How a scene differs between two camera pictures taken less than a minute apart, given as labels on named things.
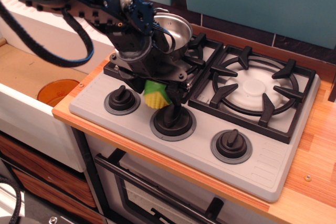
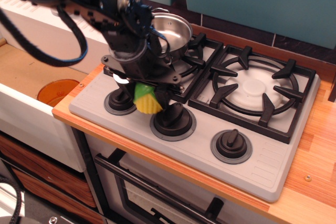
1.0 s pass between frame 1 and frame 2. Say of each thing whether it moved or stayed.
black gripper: moved
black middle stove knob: stayed
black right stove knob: stayed
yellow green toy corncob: moved
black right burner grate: stayed
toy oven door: stayed
